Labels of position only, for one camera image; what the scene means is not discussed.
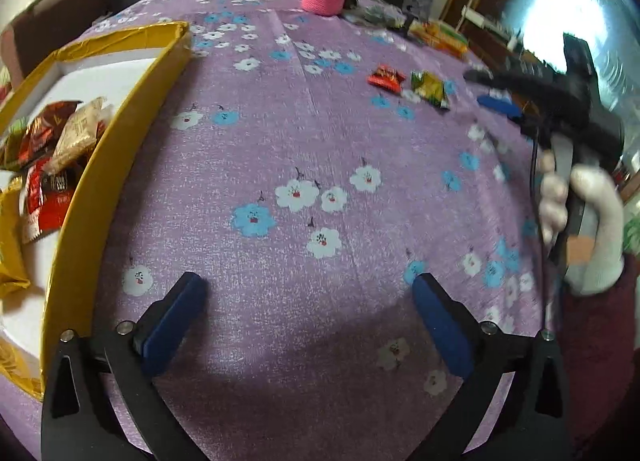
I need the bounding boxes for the red candy wrapper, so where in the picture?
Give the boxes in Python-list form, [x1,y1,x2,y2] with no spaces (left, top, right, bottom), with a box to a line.
[367,64,406,95]

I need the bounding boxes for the beige cracker packet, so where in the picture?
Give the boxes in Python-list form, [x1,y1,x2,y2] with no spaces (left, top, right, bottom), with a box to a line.
[43,97,113,175]

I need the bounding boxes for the purple floral tablecloth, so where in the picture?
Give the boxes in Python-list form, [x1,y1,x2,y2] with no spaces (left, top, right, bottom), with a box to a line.
[0,0,566,461]

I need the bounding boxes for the yellow cardboard tray box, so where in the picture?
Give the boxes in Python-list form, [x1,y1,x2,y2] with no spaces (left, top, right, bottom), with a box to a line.
[1,21,192,400]

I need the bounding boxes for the maroon armchair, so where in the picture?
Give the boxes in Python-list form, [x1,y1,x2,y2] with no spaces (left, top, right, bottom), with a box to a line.
[1,0,119,88]

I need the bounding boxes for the maroon sleeved right forearm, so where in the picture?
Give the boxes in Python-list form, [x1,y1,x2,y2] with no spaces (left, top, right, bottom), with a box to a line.
[559,255,639,455]

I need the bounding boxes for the wooden display cabinet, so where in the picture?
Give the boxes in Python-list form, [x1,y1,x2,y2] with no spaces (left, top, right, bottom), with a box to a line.
[454,0,639,174]

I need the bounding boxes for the large yellow snack bag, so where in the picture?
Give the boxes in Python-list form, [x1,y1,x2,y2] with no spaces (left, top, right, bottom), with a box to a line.
[0,177,30,299]

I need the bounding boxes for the dark red foil snack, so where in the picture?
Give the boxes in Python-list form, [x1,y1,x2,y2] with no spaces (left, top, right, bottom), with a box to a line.
[1,100,80,172]

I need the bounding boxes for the clear plastic bag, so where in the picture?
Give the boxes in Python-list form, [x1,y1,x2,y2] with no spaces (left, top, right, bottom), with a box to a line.
[342,0,406,28]

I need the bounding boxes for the red snack packet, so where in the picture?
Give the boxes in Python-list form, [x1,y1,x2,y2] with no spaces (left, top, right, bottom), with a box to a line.
[22,155,82,244]

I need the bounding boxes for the green gold snack packet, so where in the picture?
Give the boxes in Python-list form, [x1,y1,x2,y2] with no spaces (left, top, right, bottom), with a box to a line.
[411,71,449,111]

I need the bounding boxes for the orange green snack packs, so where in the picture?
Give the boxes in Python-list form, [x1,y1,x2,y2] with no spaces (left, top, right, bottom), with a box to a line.
[409,20,469,60]

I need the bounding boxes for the white gloved right hand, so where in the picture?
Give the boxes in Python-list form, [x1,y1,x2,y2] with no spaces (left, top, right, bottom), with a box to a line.
[537,150,624,296]

